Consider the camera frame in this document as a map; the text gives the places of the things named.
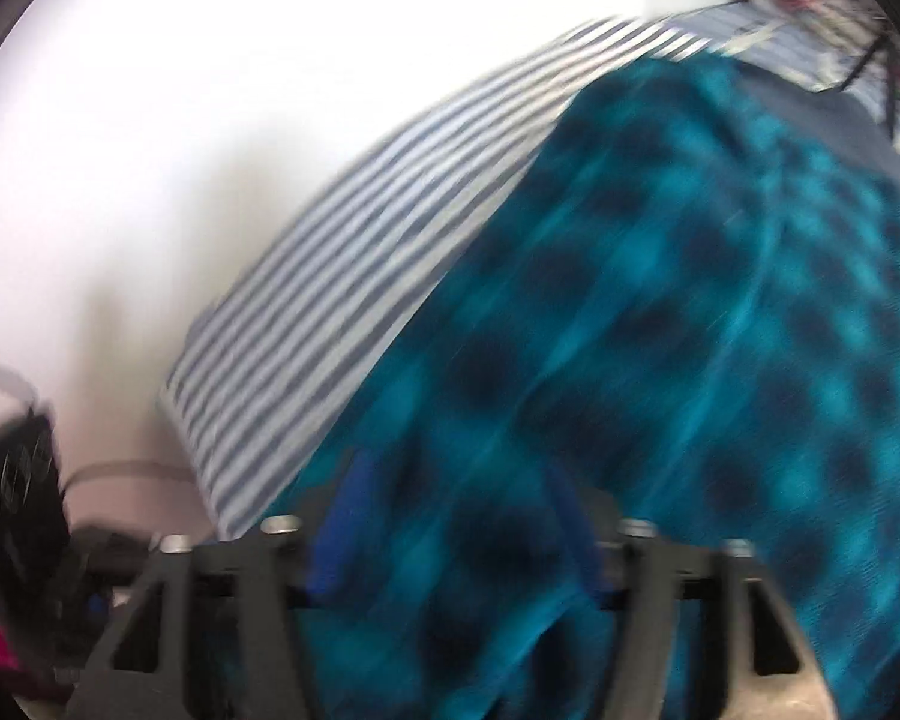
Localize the teal plaid fleece jacket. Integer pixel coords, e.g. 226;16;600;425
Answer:
284;54;900;718

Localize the striped blue bed sheet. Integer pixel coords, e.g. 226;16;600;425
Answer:
164;4;886;539

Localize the black tripod stand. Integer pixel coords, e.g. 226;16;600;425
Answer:
830;21;900;145

